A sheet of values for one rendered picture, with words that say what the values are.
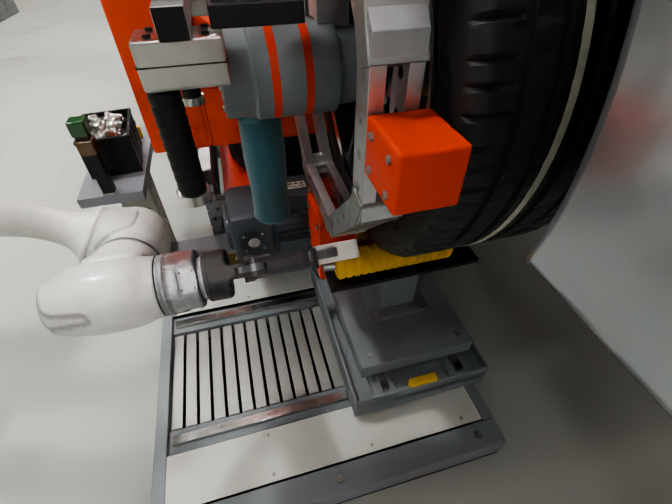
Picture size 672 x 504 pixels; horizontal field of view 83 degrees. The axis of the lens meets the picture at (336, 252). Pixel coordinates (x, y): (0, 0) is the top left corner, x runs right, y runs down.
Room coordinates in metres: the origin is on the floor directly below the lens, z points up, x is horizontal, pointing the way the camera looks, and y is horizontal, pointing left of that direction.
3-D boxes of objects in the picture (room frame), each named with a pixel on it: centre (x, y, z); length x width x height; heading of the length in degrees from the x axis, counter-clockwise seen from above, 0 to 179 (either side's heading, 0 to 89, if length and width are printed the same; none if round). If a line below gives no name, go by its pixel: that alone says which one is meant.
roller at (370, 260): (0.57, -0.12, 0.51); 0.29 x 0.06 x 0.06; 106
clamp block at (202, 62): (0.44, 0.16, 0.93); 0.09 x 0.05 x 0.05; 106
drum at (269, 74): (0.64, 0.08, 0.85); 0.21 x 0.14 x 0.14; 106
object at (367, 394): (0.70, -0.15, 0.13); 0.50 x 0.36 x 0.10; 16
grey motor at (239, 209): (0.94, 0.13, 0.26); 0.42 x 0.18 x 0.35; 106
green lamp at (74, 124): (0.88, 0.63, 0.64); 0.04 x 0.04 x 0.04; 16
